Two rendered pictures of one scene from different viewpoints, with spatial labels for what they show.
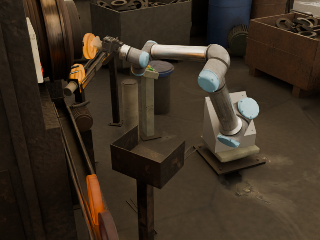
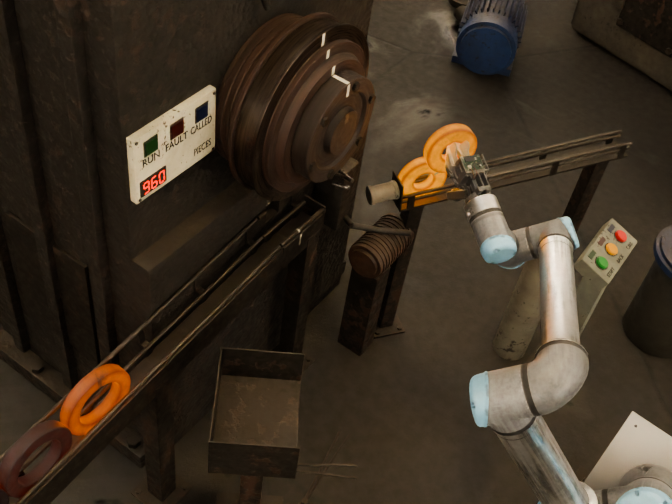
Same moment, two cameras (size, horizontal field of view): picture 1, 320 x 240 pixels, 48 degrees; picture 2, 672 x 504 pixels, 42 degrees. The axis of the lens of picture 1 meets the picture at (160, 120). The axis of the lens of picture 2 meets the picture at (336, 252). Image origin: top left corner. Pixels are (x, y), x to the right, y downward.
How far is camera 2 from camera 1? 144 cm
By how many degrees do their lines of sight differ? 43
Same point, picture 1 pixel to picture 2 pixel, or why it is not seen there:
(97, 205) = (64, 411)
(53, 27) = (246, 123)
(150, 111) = not seen: hidden behind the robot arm
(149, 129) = not seen: hidden behind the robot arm
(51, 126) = (142, 261)
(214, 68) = (497, 391)
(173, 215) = not seen: outside the picture
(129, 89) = (534, 264)
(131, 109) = (522, 299)
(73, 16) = (310, 117)
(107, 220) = (24, 439)
